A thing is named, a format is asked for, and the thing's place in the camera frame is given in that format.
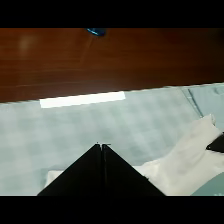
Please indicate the white garment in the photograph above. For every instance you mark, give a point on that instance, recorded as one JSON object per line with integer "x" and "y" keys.
{"x": 186, "y": 166}

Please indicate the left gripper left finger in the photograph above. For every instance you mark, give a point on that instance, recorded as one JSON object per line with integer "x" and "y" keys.
{"x": 80, "y": 176}

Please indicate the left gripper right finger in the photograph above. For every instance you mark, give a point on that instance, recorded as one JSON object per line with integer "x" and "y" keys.
{"x": 125, "y": 176}

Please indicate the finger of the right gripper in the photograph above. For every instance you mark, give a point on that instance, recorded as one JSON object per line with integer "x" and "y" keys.
{"x": 217, "y": 144}

